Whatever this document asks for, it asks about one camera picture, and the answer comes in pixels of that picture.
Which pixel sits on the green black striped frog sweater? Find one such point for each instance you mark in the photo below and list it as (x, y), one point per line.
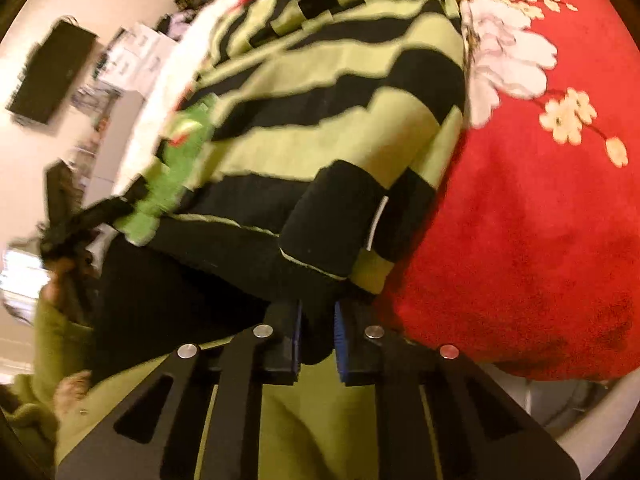
(325, 110)

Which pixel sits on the person's left forearm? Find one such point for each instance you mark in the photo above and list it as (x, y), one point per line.
(55, 360)

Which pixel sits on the white chair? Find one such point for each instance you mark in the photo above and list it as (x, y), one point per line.
(112, 145)

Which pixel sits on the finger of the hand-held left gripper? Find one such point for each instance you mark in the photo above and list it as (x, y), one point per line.
(107, 210)

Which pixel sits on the white rounded bed frame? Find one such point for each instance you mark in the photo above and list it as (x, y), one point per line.
(590, 425)

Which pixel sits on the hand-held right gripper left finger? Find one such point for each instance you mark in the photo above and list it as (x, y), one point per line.
(298, 335)

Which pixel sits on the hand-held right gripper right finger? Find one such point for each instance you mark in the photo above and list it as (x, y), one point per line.
(341, 345)

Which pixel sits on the person's left hand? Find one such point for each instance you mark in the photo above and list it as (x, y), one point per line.
(67, 285)

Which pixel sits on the person's green top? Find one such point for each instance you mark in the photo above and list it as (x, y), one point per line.
(310, 435)

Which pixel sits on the white chest of drawers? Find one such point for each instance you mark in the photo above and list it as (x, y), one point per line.
(135, 57)

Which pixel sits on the black television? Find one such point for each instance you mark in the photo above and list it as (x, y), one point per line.
(50, 75)

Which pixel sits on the red floral blanket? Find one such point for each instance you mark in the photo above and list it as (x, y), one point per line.
(525, 260)

